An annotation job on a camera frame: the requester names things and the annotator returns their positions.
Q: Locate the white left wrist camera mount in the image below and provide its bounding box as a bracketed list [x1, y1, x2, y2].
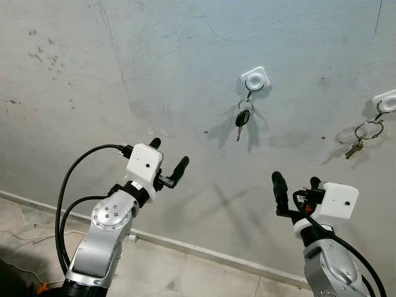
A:
[126, 144, 164, 193]

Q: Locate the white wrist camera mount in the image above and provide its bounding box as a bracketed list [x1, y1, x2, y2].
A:
[126, 144, 164, 193]
[294, 182, 359, 239]

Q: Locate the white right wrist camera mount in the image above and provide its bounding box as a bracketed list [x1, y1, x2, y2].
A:
[294, 182, 359, 239]

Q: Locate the brass key on large ring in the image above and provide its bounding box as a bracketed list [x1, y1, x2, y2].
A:
[345, 114, 385, 160]

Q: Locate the short black left arm cable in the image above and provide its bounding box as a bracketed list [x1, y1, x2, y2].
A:
[59, 195, 110, 273]

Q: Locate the white square wall hook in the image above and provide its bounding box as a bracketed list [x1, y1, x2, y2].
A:
[372, 90, 396, 116]
[241, 66, 271, 100]

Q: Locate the thin white floor wire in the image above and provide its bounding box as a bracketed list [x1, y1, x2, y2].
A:
[0, 229, 69, 283]

